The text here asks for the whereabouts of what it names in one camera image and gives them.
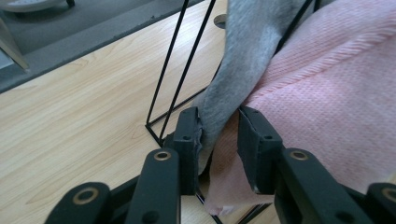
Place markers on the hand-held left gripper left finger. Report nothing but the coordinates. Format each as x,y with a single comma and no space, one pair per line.
186,146

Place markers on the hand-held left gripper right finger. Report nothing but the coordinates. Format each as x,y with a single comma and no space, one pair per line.
260,152

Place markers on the office chair base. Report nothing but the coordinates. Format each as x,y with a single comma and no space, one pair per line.
31,4

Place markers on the grey knit hat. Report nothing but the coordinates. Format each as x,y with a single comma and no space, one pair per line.
246,56

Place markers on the pink knit hat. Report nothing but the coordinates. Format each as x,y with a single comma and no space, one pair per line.
327,93

